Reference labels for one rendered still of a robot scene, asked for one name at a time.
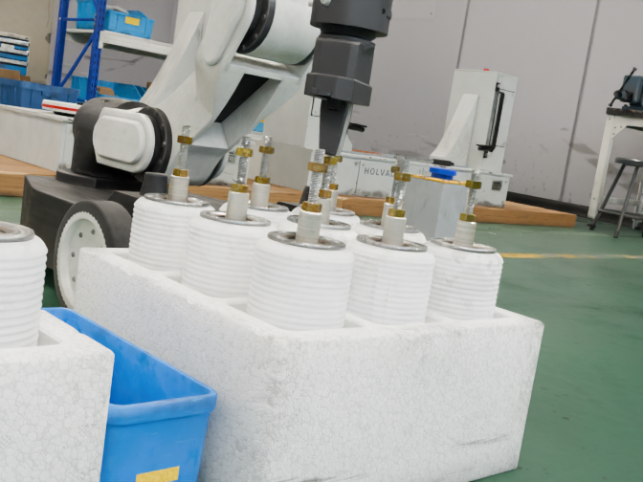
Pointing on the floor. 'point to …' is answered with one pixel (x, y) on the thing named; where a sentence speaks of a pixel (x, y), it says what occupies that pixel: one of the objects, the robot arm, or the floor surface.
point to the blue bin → (147, 411)
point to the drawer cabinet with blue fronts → (14, 52)
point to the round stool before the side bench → (626, 196)
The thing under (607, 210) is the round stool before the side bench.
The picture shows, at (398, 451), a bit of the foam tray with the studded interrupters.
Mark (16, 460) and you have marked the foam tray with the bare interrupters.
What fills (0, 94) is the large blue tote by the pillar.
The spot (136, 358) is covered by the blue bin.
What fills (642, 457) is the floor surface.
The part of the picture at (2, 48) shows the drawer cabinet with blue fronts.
